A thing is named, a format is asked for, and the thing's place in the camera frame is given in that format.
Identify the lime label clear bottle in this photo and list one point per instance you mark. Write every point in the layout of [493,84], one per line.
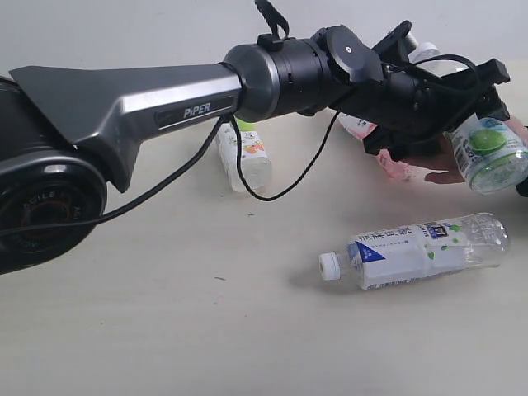
[491,154]

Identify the butterfly label clear bottle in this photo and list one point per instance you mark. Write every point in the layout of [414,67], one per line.
[255,163]

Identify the person's open hand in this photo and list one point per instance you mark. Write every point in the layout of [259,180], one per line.
[443,169]

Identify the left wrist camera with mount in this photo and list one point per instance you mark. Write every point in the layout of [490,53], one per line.
[397,45]

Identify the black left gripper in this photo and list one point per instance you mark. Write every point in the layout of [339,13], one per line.
[404,110]

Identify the blue white label bottle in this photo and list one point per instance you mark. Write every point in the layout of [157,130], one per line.
[417,252]

